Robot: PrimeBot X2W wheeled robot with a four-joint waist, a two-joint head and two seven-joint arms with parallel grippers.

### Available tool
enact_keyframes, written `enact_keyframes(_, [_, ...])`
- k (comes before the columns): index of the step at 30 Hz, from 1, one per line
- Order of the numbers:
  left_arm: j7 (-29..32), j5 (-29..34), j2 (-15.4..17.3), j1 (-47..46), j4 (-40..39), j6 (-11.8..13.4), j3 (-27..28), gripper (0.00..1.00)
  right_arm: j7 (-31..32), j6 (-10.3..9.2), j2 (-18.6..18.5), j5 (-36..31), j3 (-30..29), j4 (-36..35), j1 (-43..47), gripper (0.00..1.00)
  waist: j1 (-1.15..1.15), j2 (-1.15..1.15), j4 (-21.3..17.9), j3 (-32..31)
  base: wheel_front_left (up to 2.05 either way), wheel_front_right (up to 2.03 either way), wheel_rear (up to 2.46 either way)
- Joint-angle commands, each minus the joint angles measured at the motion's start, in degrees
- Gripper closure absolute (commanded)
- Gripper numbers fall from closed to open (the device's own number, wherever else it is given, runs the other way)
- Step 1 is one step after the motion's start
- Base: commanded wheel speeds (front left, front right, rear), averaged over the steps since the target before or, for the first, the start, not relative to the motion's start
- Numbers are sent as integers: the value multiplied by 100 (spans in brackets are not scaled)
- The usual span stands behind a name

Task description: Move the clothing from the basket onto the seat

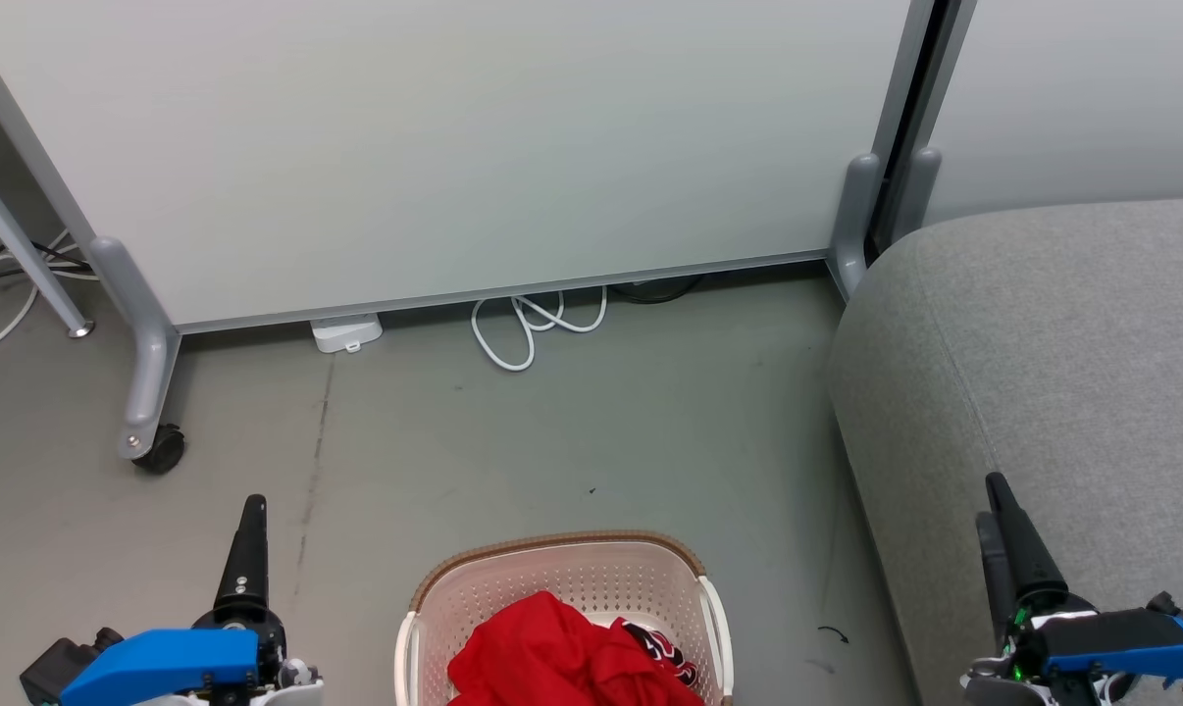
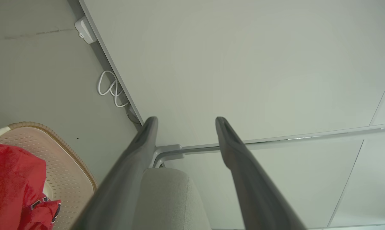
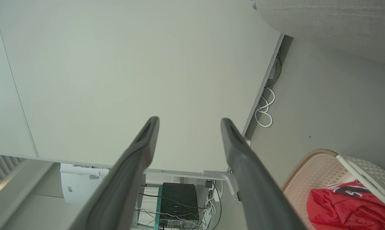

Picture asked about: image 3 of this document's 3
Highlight red garment with white trim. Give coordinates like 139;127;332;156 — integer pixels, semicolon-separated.
307;180;385;230

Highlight black electronics box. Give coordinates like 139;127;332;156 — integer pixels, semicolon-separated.
159;183;199;228

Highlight grey padded couch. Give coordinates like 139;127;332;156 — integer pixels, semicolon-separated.
253;0;385;67

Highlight white coiled cable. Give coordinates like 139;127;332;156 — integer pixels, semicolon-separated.
255;87;276;127

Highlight white cable bundle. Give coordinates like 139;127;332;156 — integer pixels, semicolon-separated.
205;180;223;214

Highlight white box appliance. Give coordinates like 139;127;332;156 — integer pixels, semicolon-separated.
60;163;110;205

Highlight white window blind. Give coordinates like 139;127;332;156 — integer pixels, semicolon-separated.
0;153;25;189

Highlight grey partition foot bracket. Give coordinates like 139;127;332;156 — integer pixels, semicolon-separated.
202;170;241;203

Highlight white perforated basket handle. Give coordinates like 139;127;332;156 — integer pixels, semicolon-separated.
336;155;385;211

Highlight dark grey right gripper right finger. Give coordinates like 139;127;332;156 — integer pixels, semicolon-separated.
221;118;308;230

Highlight teal shelf frame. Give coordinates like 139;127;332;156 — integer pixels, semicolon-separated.
155;185;163;229

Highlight beige perforated laundry basket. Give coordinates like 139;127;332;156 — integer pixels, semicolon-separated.
281;149;385;230

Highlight thin black floor cable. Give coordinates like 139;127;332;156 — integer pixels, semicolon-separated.
264;54;282;88

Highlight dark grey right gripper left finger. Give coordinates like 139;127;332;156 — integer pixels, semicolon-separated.
70;117;160;230

